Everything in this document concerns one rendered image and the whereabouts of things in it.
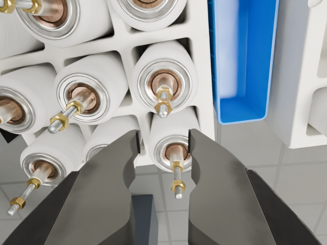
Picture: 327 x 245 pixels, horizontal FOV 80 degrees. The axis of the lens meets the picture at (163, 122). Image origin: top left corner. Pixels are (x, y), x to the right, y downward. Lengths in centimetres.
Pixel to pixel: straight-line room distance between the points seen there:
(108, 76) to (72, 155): 17
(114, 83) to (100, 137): 10
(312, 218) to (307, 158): 32
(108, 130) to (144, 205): 45
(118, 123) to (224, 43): 32
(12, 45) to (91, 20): 13
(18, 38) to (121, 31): 15
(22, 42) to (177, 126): 26
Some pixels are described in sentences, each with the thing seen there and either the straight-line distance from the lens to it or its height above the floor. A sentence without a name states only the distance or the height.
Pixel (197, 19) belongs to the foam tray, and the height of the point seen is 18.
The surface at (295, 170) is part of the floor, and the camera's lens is 81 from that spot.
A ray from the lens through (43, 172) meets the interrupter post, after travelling 40.
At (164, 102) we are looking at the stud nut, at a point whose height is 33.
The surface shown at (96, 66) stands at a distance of 30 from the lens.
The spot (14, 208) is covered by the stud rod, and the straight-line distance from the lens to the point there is 37.
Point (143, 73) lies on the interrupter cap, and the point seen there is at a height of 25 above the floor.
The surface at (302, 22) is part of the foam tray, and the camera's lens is 41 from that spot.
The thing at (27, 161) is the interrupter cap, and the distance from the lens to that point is 42.
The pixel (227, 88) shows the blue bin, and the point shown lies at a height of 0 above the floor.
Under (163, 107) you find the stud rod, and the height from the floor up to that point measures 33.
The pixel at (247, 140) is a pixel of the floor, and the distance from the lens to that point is 66.
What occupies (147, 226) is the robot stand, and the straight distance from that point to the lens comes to 70.
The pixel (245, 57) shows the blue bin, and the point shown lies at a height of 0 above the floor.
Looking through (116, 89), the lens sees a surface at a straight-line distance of 30.
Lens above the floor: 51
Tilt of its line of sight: 62 degrees down
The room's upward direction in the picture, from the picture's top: 177 degrees counter-clockwise
